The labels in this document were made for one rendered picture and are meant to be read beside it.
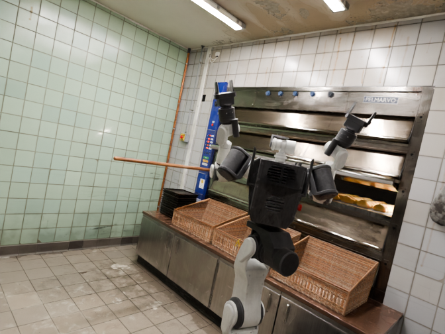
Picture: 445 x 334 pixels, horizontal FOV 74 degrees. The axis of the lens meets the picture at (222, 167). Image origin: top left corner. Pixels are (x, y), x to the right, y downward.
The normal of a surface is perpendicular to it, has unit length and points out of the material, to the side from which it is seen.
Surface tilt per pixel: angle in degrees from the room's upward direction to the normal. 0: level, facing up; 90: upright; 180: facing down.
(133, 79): 90
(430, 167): 90
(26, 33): 90
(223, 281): 91
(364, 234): 70
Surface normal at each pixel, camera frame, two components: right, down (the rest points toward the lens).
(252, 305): 0.52, -0.20
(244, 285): -0.85, -0.15
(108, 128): 0.70, 0.18
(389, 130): -0.57, -0.43
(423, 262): -0.68, -0.11
